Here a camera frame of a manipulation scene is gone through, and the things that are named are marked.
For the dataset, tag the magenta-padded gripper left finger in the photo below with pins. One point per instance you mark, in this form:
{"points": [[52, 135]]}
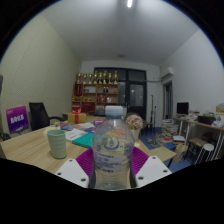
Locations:
{"points": [[70, 171]]}

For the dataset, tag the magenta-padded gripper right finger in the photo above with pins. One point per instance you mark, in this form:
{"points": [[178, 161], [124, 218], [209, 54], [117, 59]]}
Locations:
{"points": [[153, 170]]}

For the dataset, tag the clear plastic water bottle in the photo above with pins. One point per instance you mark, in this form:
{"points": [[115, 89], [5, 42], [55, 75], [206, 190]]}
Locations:
{"points": [[113, 150]]}

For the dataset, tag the low wooden side table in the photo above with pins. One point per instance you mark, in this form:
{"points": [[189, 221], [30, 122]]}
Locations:
{"points": [[163, 153]]}

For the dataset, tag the pale green cup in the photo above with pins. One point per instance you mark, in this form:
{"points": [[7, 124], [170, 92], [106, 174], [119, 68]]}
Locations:
{"points": [[56, 145]]}

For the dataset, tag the brown paper bag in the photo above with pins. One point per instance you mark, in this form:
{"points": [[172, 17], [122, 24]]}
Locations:
{"points": [[180, 153]]}

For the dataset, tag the teal book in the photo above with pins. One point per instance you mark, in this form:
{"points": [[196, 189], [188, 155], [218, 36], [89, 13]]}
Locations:
{"points": [[83, 140]]}

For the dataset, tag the white booklet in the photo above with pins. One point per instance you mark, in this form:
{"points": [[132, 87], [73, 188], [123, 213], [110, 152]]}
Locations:
{"points": [[75, 134]]}

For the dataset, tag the pile of books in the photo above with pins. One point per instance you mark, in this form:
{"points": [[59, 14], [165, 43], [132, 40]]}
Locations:
{"points": [[170, 128]]}

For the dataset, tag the colourful brochure stack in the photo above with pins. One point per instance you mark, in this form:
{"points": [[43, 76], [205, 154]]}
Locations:
{"points": [[66, 126]]}

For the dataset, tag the potted pink flowers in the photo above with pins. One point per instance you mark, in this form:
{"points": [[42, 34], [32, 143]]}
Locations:
{"points": [[134, 122]]}

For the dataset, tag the brown wooden stool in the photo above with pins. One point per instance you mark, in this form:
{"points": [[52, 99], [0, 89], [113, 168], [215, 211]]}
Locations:
{"points": [[197, 141]]}

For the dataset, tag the black tripod stand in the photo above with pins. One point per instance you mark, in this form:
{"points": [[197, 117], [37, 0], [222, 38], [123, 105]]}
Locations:
{"points": [[152, 113]]}

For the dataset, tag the white round stool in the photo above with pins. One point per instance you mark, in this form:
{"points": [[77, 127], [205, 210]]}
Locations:
{"points": [[208, 147]]}

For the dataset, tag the black office chair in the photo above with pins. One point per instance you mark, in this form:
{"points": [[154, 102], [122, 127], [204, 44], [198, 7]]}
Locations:
{"points": [[37, 115]]}

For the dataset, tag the black computer monitor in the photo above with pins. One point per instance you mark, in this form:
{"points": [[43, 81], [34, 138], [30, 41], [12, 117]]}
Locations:
{"points": [[182, 108]]}

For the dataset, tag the wooden desk white legs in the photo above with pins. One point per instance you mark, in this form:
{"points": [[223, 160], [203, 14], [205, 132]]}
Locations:
{"points": [[206, 126]]}

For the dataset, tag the black tray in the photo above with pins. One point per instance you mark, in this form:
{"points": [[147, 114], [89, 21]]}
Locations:
{"points": [[206, 120]]}

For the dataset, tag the purple sign board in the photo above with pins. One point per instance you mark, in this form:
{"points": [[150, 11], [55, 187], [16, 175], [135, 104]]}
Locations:
{"points": [[17, 119]]}

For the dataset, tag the dark framed glass door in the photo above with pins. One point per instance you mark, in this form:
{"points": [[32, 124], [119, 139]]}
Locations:
{"points": [[136, 95]]}

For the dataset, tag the wooden shelf unit with trophies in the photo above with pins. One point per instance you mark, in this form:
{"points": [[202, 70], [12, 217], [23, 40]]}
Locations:
{"points": [[96, 95]]}

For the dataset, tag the cardboard box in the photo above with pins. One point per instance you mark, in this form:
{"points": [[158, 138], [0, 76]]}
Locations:
{"points": [[220, 109]]}

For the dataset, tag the white air conditioner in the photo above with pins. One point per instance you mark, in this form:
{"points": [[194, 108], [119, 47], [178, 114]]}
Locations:
{"points": [[167, 73]]}

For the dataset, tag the ceiling tube light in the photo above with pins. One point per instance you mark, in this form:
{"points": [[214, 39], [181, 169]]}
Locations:
{"points": [[129, 3]]}

